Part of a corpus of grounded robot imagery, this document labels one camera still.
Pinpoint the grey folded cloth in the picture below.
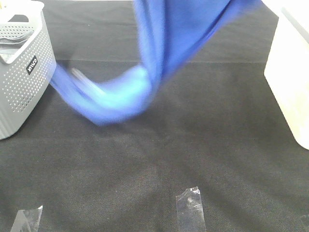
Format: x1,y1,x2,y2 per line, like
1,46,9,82
0,32,31,55

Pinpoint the clear tape strip left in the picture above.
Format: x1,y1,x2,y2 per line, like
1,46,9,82
10,205,43,232

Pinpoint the grey perforated laundry basket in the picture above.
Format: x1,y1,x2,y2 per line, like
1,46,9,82
0,0,56,139

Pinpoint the white plastic basket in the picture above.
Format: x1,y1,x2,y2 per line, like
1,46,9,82
264,7,309,149

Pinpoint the clear tape strip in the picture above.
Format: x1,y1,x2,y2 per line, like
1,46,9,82
10,205,43,232
176,187,206,232

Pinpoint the clear tape strip centre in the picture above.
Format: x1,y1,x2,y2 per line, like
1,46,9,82
176,187,206,232

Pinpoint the blue microfibre towel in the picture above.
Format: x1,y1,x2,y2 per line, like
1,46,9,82
50,0,259,125

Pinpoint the black table cloth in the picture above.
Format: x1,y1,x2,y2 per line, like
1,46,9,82
0,4,309,232

